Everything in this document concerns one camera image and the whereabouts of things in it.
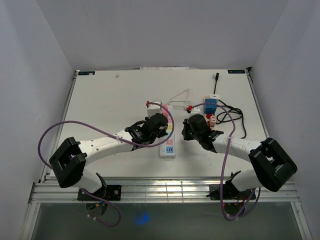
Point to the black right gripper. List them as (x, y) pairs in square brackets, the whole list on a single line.
[(186, 126)]

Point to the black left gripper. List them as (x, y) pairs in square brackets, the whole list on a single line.
[(162, 133)]

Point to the beige red power strip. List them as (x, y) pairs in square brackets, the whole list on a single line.
[(207, 116)]

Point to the blue cube socket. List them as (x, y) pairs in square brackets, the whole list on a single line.
[(210, 106)]

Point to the pink plug adapter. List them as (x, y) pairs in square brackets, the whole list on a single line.
[(163, 110)]

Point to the white multicolour power strip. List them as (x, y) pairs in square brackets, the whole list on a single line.
[(167, 150)]

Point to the white usb charger plug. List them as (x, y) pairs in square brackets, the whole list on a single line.
[(214, 96)]

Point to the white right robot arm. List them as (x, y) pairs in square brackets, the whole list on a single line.
[(272, 166)]

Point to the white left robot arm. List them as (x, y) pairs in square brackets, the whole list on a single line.
[(69, 162)]

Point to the papers at back edge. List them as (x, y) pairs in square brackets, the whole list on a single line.
[(171, 68)]

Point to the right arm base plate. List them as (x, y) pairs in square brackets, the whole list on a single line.
[(227, 193)]

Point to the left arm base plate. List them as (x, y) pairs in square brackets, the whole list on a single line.
[(109, 193)]

